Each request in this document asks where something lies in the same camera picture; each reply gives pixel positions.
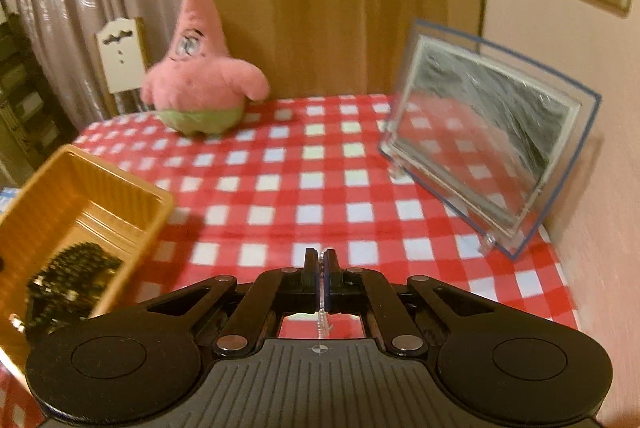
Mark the small silver earring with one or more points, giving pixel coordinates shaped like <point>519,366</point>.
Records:
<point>16,324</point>

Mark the red checkered tablecloth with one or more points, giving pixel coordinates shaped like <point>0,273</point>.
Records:
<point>325,218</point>

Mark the clear picture frame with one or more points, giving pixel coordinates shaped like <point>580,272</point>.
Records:
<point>475,133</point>

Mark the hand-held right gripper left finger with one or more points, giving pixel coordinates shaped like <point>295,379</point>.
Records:
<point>311,273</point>

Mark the yellow plastic tray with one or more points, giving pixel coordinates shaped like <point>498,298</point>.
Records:
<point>125,208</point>

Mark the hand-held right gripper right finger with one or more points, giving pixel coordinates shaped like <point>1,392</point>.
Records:
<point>326,273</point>

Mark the blue checked bed sheet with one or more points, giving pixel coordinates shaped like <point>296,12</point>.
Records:
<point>6,198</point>

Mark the pink starfish plush toy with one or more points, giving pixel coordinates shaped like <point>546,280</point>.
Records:
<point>200,78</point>

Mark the white wooden chair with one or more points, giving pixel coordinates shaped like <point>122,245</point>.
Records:
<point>120,63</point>

